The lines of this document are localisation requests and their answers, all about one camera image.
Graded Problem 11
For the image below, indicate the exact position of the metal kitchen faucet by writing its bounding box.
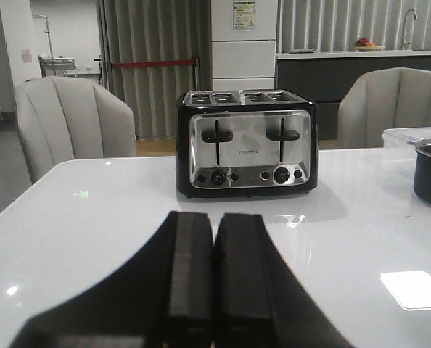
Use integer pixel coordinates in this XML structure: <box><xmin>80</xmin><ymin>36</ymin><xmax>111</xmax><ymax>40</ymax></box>
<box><xmin>401</xmin><ymin>8</ymin><xmax>418</xmax><ymax>50</ymax></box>

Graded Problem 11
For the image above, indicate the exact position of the pink paper sign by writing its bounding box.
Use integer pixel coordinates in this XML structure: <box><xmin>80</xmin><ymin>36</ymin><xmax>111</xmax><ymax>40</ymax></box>
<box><xmin>21</xmin><ymin>49</ymin><xmax>33</xmax><ymax>64</ymax></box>

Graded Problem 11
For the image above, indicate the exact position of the red barrier tape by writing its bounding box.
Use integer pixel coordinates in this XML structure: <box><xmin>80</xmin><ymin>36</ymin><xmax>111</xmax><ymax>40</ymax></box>
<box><xmin>110</xmin><ymin>59</ymin><xmax>197</xmax><ymax>69</ymax></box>

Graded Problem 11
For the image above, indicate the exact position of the left beige armchair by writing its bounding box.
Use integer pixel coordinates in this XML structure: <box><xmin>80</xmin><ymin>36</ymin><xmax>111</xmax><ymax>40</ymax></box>
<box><xmin>15</xmin><ymin>76</ymin><xmax>136</xmax><ymax>183</ymax></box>

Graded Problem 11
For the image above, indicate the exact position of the dark kitchen counter cabinet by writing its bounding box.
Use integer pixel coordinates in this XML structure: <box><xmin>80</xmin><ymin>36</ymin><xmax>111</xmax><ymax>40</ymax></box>
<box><xmin>276</xmin><ymin>50</ymin><xmax>431</xmax><ymax>141</ymax></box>

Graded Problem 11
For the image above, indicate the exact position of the right beige armchair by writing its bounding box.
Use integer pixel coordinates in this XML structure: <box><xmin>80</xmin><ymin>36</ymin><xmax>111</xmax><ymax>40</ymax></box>
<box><xmin>337</xmin><ymin>67</ymin><xmax>431</xmax><ymax>149</ymax></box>

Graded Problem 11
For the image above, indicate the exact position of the clear plastic storage container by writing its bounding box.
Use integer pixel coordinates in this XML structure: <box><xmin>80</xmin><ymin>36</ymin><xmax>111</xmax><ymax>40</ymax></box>
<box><xmin>382</xmin><ymin>126</ymin><xmax>431</xmax><ymax>147</ymax></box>

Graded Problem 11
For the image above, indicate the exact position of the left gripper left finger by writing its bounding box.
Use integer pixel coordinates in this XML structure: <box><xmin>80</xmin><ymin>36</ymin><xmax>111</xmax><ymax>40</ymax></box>
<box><xmin>11</xmin><ymin>212</ymin><xmax>213</xmax><ymax>347</ymax></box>

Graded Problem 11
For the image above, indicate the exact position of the fruit plate on counter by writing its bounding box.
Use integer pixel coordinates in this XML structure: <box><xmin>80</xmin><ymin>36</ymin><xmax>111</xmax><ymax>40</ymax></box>
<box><xmin>354</xmin><ymin>38</ymin><xmax>385</xmax><ymax>52</ymax></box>

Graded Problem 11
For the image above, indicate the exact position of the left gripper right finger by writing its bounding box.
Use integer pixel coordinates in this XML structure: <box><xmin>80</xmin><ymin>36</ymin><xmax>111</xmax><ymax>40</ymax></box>
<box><xmin>214</xmin><ymin>213</ymin><xmax>351</xmax><ymax>347</ymax></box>

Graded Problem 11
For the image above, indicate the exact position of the white refrigerator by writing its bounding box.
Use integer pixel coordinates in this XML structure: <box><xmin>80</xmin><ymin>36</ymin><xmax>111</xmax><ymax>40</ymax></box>
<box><xmin>210</xmin><ymin>0</ymin><xmax>279</xmax><ymax>91</ymax></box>

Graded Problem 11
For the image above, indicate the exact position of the black chrome four-slot toaster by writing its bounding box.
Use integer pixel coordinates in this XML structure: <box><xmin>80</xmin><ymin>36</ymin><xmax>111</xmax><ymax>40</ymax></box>
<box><xmin>176</xmin><ymin>89</ymin><xmax>318</xmax><ymax>198</ymax></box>

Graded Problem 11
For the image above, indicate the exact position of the metal trolley in background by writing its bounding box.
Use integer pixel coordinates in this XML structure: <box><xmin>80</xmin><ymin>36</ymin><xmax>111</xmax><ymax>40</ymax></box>
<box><xmin>32</xmin><ymin>14</ymin><xmax>77</xmax><ymax>77</ymax></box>

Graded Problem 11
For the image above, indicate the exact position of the beige armchair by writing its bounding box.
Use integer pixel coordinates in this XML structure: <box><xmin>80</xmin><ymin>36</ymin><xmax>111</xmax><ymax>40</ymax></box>
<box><xmin>337</xmin><ymin>67</ymin><xmax>431</xmax><ymax>149</ymax></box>
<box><xmin>15</xmin><ymin>76</ymin><xmax>136</xmax><ymax>183</ymax></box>

